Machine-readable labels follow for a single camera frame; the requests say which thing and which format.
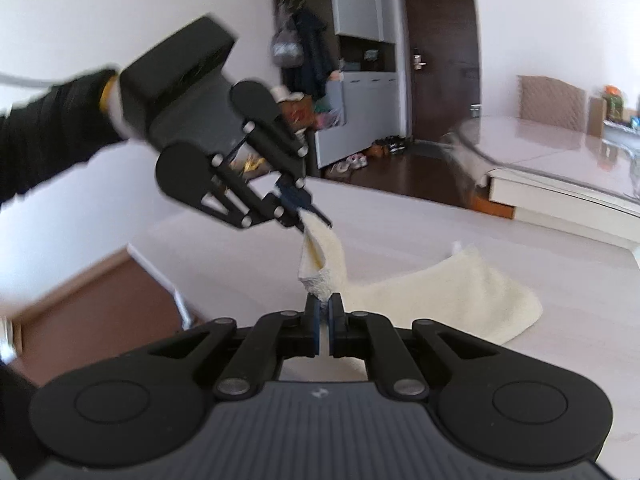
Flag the yellow decoration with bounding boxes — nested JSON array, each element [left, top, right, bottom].
[[238, 156, 267, 181]]

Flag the cardboard box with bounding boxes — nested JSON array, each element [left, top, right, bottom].
[[281, 99, 314, 129]]

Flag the small brown carton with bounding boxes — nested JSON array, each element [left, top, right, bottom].
[[587, 95, 609, 137]]

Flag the white sneakers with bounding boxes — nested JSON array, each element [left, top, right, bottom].
[[326, 154, 369, 177]]

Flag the green bottle with orange cap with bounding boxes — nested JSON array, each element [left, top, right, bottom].
[[602, 85, 626, 122]]

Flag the cream towel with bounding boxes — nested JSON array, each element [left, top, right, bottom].
[[280, 207, 544, 382]]

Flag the hanging dark coat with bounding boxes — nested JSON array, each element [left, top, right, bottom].
[[289, 6, 334, 104]]

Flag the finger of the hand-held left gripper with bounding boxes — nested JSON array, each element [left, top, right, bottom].
[[244, 119, 333, 229], [199, 154, 304, 234]]

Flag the colourful pile of clothes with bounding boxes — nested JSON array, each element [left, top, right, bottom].
[[312, 71, 347, 129]]

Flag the hanging grey bag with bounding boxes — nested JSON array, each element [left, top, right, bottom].
[[270, 29, 304, 69]]

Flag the beige hat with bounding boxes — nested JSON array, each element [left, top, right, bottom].
[[270, 85, 306, 104]]

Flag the brown woven chair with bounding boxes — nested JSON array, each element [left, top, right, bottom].
[[516, 74, 587, 134]]

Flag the dark brown door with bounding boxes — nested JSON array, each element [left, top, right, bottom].
[[401, 0, 482, 144]]

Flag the glass-top dining table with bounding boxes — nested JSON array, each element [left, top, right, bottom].
[[440, 115, 640, 252]]

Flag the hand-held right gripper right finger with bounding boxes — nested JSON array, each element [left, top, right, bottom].
[[327, 293, 492, 402]]

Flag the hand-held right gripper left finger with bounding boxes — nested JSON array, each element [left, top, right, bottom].
[[149, 296, 326, 402]]

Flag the grey cabinet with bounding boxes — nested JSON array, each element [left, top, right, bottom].
[[271, 0, 402, 172]]

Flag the person's left hand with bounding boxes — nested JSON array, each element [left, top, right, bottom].
[[101, 76, 130, 140]]

